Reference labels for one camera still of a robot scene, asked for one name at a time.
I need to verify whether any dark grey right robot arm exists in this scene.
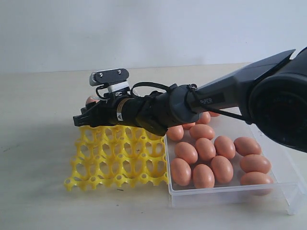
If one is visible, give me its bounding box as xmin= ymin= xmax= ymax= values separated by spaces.
xmin=73 ymin=49 xmax=307 ymax=152

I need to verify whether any black camera cable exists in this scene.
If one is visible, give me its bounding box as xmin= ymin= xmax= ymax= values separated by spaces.
xmin=94 ymin=82 xmax=252 ymax=125

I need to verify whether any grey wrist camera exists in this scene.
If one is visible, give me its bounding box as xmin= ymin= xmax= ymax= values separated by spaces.
xmin=89 ymin=69 xmax=129 ymax=92

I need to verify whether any brown egg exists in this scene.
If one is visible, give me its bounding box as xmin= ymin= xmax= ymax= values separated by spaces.
xmin=240 ymin=172 xmax=273 ymax=196
xmin=192 ymin=164 xmax=215 ymax=189
xmin=214 ymin=136 xmax=236 ymax=159
xmin=85 ymin=95 xmax=99 ymax=105
xmin=174 ymin=142 xmax=198 ymax=164
xmin=210 ymin=156 xmax=234 ymax=184
xmin=170 ymin=158 xmax=191 ymax=186
xmin=239 ymin=154 xmax=272 ymax=174
xmin=189 ymin=124 xmax=215 ymax=140
xmin=234 ymin=137 xmax=262 ymax=156
xmin=195 ymin=138 xmax=216 ymax=161
xmin=196 ymin=112 xmax=211 ymax=124
xmin=166 ymin=125 xmax=184 ymax=141

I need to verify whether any yellow plastic egg tray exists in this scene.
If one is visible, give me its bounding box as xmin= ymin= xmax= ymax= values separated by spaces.
xmin=64 ymin=126 xmax=168 ymax=191

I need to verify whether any clear plastic container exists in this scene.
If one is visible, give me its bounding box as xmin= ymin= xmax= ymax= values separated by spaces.
xmin=165 ymin=115 xmax=307 ymax=215

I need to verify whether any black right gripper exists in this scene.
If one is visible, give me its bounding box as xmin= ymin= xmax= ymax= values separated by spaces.
xmin=73 ymin=97 xmax=146 ymax=127

